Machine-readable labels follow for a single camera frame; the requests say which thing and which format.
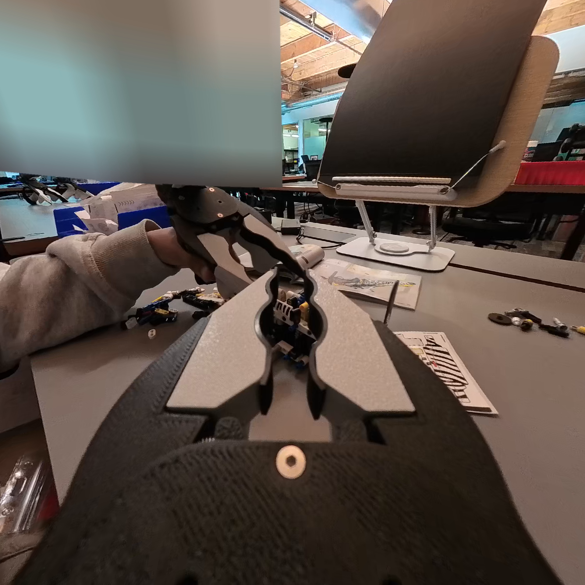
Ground person's left forearm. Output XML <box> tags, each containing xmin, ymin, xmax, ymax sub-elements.
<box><xmin>0</xmin><ymin>219</ymin><xmax>180</xmax><ymax>362</ymax></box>

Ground black cable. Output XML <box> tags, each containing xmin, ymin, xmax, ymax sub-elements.
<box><xmin>296</xmin><ymin>228</ymin><xmax>341</xmax><ymax>253</ymax></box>

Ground background office desk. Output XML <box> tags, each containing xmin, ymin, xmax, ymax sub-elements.
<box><xmin>263</xmin><ymin>174</ymin><xmax>321</xmax><ymax>220</ymax></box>

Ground dark computer monitor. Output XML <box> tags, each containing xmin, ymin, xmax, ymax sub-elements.
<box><xmin>317</xmin><ymin>0</ymin><xmax>560</xmax><ymax>208</ymax></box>

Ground bundle of white papers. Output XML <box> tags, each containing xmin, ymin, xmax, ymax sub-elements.
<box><xmin>73</xmin><ymin>183</ymin><xmax>170</xmax><ymax>234</ymax></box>

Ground small cluster of lego parts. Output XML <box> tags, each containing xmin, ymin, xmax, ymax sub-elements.
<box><xmin>488</xmin><ymin>308</ymin><xmax>585</xmax><ymax>339</ymax></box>

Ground black white tools on desk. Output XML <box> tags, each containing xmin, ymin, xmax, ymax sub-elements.
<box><xmin>18</xmin><ymin>176</ymin><xmax>88</xmax><ymax>206</ymax></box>

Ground clear plastic bag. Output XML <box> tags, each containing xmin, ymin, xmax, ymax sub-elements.
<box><xmin>0</xmin><ymin>452</ymin><xmax>52</xmax><ymax>535</ymax></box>

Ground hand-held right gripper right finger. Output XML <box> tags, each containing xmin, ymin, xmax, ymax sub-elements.
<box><xmin>304</xmin><ymin>269</ymin><xmax>417</xmax><ymax>431</ymax></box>

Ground open lego instruction booklet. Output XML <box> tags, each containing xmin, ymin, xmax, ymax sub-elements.
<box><xmin>285</xmin><ymin>243</ymin><xmax>422</xmax><ymax>311</ymax></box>

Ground grey desk panel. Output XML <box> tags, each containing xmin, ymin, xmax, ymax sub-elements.
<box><xmin>302</xmin><ymin>226</ymin><xmax>357</xmax><ymax>246</ymax></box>

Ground person's left hand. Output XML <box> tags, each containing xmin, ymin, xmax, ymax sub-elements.
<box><xmin>146</xmin><ymin>226</ymin><xmax>216</xmax><ymax>284</ymax></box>

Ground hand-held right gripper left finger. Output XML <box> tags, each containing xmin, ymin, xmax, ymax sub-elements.
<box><xmin>165</xmin><ymin>267</ymin><xmax>280</xmax><ymax>431</ymax></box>

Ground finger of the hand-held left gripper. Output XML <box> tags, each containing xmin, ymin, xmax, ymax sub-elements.
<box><xmin>238</xmin><ymin>214</ymin><xmax>312</xmax><ymax>280</ymax></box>
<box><xmin>197</xmin><ymin>230</ymin><xmax>256</xmax><ymax>299</ymax></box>

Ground zebra striped sticker sheet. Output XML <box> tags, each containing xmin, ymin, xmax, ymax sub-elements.
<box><xmin>394</xmin><ymin>331</ymin><xmax>499</xmax><ymax>416</ymax></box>

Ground red table cover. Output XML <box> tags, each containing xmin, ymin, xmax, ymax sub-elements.
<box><xmin>516</xmin><ymin>160</ymin><xmax>585</xmax><ymax>186</ymax></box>

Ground zebra striped lego helicopter model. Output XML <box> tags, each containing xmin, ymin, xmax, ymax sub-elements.
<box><xmin>272</xmin><ymin>280</ymin><xmax>401</xmax><ymax>370</ymax></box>

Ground black office chair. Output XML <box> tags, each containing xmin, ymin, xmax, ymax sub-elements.
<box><xmin>441</xmin><ymin>208</ymin><xmax>540</xmax><ymax>248</ymax></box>

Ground pile of loose lego pieces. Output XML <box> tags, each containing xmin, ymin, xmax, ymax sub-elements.
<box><xmin>121</xmin><ymin>287</ymin><xmax>227</xmax><ymax>341</ymax></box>

